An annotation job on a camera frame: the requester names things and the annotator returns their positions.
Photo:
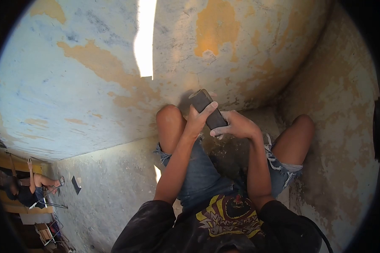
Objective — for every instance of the person's left fingers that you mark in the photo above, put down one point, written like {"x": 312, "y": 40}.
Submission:
{"x": 212, "y": 94}

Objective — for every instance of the person's right fingers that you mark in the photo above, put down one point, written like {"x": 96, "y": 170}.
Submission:
{"x": 230, "y": 117}

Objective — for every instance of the dark rectangular sanding block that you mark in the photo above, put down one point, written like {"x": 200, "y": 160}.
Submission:
{"x": 205, "y": 104}

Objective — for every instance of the person's body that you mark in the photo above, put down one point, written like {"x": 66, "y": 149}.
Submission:
{"x": 183, "y": 231}

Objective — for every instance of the person's right thumb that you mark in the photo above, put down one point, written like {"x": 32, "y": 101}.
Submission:
{"x": 220, "y": 132}

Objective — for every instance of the person's right hand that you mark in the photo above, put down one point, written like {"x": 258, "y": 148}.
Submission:
{"x": 242, "y": 126}

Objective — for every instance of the person's left hand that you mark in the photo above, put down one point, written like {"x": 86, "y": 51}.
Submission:
{"x": 194, "y": 125}

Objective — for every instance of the person's legs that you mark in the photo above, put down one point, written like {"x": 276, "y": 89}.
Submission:
{"x": 202, "y": 177}

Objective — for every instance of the metal folding chair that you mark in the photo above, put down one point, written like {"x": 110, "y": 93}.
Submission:
{"x": 52, "y": 200}

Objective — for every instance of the dark flat trowel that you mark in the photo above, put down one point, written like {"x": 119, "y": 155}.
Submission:
{"x": 76, "y": 185}

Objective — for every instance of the person's left thumb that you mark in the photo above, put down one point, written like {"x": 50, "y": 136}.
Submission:
{"x": 207, "y": 110}

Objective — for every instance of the white frame chair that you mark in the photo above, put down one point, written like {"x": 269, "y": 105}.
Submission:
{"x": 47, "y": 234}

